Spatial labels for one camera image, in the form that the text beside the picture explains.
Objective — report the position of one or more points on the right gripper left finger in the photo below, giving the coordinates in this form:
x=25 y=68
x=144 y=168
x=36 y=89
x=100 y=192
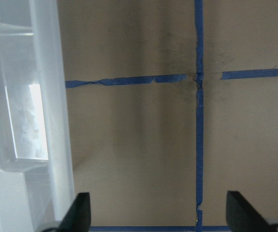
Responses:
x=78 y=217

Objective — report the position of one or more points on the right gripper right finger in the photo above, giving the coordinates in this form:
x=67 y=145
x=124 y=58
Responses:
x=241 y=216

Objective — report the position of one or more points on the clear plastic box lid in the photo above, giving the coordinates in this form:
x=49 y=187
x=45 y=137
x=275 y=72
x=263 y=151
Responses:
x=36 y=177

